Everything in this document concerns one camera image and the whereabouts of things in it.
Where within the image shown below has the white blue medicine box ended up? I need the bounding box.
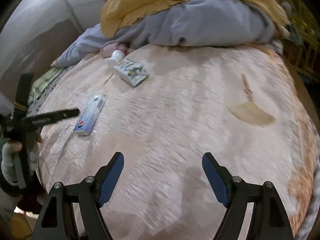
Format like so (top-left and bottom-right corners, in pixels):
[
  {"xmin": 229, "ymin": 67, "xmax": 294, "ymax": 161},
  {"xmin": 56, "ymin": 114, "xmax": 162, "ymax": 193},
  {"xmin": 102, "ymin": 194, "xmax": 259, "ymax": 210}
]
[{"xmin": 73, "ymin": 95, "xmax": 107, "ymax": 135}]

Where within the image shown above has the green white milk carton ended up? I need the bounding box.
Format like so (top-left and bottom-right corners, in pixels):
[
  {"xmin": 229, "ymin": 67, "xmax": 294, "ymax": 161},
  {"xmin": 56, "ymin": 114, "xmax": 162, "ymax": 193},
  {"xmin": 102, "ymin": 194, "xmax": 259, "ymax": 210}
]
[{"xmin": 115, "ymin": 59, "xmax": 149, "ymax": 87}]

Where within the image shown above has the left gloved hand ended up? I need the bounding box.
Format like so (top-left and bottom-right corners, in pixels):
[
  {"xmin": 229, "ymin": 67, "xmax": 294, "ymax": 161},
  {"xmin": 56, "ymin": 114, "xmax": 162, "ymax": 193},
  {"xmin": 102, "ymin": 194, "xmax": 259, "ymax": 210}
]
[{"xmin": 1, "ymin": 132, "xmax": 42, "ymax": 186}]

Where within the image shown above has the green patterned sheet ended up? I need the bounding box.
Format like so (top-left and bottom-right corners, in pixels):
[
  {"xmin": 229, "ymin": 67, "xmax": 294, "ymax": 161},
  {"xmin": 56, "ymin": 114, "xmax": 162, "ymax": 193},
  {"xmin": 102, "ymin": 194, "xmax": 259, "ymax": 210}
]
[{"xmin": 28, "ymin": 67, "xmax": 64, "ymax": 105}]

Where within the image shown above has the pink small cloth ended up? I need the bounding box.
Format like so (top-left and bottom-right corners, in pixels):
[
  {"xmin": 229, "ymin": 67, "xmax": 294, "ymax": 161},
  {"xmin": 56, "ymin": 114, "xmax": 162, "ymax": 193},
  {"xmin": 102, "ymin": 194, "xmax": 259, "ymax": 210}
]
[{"xmin": 100, "ymin": 42, "xmax": 127, "ymax": 58}]

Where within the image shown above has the white plastic bottle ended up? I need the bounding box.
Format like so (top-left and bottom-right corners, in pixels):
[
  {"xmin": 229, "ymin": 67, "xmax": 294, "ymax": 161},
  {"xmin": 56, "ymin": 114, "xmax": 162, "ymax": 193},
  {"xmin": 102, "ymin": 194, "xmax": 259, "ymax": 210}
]
[{"xmin": 107, "ymin": 50, "xmax": 126, "ymax": 68}]

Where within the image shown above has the wooden crib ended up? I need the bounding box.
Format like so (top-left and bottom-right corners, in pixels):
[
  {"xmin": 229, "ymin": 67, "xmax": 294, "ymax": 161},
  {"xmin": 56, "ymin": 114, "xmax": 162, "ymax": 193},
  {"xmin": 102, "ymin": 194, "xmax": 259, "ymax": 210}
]
[{"xmin": 276, "ymin": 0, "xmax": 319, "ymax": 80}]

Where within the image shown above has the grey folded duvet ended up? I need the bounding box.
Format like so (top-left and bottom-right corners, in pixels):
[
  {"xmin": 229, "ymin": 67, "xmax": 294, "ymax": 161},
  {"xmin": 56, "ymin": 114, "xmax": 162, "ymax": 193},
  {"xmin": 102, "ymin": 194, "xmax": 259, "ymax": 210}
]
[{"xmin": 53, "ymin": 0, "xmax": 276, "ymax": 68}]

